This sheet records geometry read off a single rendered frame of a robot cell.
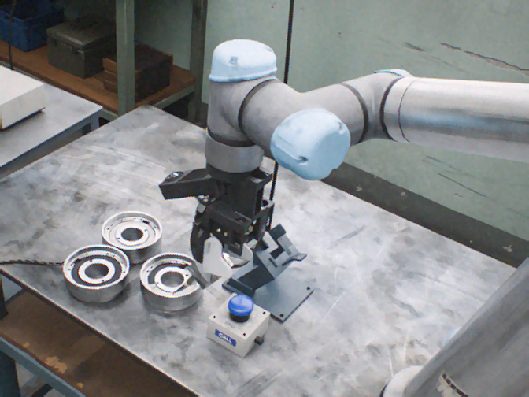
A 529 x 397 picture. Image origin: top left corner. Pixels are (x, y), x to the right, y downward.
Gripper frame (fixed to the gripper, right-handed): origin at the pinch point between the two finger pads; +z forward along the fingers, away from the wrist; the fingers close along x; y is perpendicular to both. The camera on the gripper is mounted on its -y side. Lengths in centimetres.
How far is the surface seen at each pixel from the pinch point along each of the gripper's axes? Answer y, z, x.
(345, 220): 3.4, 12.9, 40.2
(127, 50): -124, 39, 107
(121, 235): -23.9, 10.7, 5.3
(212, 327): 2.4, 10.0, -1.6
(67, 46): -167, 55, 115
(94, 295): -16.2, 10.5, -8.4
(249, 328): 7.6, 8.6, 0.9
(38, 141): -76, 25, 29
